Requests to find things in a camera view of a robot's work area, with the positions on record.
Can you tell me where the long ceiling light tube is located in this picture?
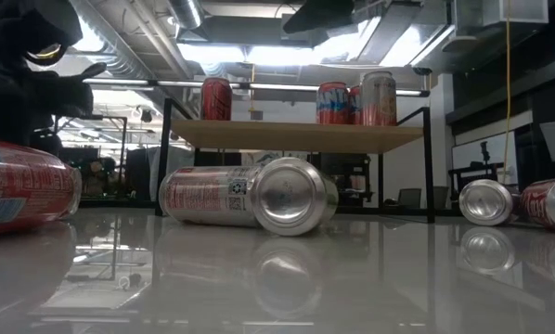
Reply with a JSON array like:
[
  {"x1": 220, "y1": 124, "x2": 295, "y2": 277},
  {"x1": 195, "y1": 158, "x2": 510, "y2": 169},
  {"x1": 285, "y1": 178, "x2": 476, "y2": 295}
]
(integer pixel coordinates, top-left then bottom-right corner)
[{"x1": 82, "y1": 77, "x2": 431, "y2": 97}]

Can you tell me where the yellow power cable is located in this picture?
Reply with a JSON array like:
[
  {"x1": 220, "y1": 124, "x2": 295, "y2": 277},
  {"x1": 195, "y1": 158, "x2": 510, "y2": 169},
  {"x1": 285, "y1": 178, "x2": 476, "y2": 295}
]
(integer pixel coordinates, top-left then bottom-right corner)
[{"x1": 502, "y1": 0, "x2": 514, "y2": 185}]

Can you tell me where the dark red Coca-Cola can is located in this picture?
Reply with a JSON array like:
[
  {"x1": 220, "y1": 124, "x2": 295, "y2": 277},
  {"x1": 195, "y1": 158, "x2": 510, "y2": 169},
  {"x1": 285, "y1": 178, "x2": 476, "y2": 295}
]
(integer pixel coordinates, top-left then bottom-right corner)
[{"x1": 458, "y1": 179, "x2": 523, "y2": 227}]

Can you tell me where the grey office chair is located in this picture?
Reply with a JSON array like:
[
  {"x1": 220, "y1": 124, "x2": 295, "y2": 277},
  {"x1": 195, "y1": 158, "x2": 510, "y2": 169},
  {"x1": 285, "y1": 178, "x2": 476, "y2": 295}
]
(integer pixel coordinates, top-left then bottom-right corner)
[
  {"x1": 396, "y1": 187, "x2": 422, "y2": 210},
  {"x1": 432, "y1": 185, "x2": 450, "y2": 210}
]

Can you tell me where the red soda can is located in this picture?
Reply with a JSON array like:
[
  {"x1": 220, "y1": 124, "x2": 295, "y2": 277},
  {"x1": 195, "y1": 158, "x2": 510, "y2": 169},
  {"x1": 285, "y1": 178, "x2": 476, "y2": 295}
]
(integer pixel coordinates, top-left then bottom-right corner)
[{"x1": 200, "y1": 77, "x2": 234, "y2": 122}]

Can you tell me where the white wall board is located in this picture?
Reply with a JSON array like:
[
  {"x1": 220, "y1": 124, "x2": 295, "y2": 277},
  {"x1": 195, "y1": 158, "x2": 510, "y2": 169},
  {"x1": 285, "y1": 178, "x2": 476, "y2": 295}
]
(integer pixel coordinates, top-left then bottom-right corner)
[{"x1": 451, "y1": 131, "x2": 515, "y2": 186}]

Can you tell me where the black ceiling cable reel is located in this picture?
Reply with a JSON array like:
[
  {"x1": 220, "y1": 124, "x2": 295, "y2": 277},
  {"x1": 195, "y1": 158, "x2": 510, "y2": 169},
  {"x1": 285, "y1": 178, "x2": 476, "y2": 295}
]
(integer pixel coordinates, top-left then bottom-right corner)
[{"x1": 26, "y1": 44, "x2": 64, "y2": 66}]

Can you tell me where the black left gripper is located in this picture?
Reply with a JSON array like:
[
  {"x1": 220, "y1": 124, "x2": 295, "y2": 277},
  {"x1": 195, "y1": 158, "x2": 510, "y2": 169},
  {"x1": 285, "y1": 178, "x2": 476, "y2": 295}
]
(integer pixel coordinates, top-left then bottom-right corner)
[{"x1": 0, "y1": 0, "x2": 108, "y2": 146}]

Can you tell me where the silver and orange sparkling can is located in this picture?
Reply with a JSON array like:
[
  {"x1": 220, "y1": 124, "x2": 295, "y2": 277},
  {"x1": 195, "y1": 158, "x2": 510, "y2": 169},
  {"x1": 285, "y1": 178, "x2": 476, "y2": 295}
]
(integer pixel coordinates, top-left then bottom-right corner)
[{"x1": 360, "y1": 71, "x2": 398, "y2": 127}]

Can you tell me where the wooden shelf with black legs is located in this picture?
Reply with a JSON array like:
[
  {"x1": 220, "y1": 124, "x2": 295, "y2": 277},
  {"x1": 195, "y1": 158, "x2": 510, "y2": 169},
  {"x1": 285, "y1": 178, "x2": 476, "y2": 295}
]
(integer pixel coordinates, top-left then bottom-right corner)
[{"x1": 154, "y1": 96, "x2": 436, "y2": 224}]

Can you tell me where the white ventilation unit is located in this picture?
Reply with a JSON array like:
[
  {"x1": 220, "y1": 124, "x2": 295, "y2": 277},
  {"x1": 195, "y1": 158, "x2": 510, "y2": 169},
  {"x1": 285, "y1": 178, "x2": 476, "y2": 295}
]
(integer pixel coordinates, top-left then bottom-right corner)
[{"x1": 442, "y1": 0, "x2": 550, "y2": 53}]

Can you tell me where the green soda can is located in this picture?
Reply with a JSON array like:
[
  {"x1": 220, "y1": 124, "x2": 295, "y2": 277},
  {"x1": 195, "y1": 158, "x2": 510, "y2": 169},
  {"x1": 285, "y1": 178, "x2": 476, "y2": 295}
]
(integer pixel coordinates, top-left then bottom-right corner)
[{"x1": 251, "y1": 156, "x2": 340, "y2": 237}]

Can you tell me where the black tripod stand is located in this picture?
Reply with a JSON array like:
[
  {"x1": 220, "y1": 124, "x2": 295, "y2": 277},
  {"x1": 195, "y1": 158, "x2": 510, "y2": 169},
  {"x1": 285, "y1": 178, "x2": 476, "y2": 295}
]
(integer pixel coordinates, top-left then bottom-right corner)
[{"x1": 447, "y1": 140, "x2": 509, "y2": 199}]

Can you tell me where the black equipment cart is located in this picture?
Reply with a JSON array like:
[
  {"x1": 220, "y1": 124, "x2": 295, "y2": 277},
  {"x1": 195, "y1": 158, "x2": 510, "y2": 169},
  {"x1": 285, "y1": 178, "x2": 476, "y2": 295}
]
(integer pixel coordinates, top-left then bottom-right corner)
[{"x1": 312, "y1": 152, "x2": 374, "y2": 209}]

